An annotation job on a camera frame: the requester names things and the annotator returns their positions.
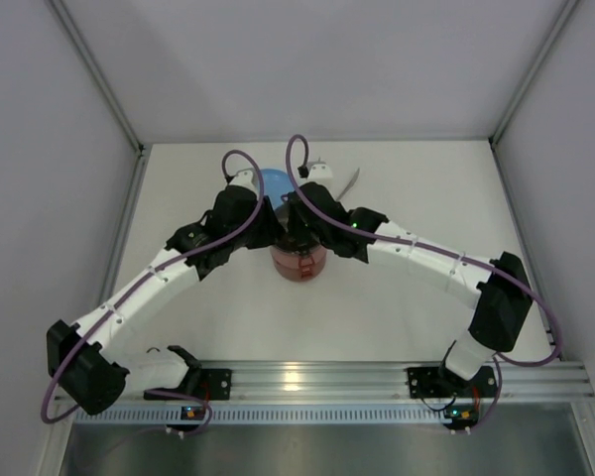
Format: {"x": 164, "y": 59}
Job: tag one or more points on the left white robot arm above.
{"x": 89, "y": 359}

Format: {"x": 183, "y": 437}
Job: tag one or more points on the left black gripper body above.
{"x": 269, "y": 224}

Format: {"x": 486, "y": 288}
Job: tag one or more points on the blue plate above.
{"x": 276, "y": 184}

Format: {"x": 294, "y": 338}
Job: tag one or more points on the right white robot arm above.
{"x": 496, "y": 290}

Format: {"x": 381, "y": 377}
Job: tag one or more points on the aluminium front rail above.
{"x": 385, "y": 382}

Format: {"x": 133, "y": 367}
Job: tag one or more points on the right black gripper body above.
{"x": 297, "y": 224}

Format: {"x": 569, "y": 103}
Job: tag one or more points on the perforated cable duct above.
{"x": 232, "y": 414}

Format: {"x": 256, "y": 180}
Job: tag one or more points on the long metal tongs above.
{"x": 352, "y": 181}

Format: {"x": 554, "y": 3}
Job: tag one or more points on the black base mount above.
{"x": 435, "y": 382}
{"x": 213, "y": 384}

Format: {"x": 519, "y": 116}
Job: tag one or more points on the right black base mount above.
{"x": 435, "y": 382}

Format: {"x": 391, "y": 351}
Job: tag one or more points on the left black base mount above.
{"x": 213, "y": 384}

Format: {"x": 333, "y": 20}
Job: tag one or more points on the grey lid with handle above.
{"x": 301, "y": 250}

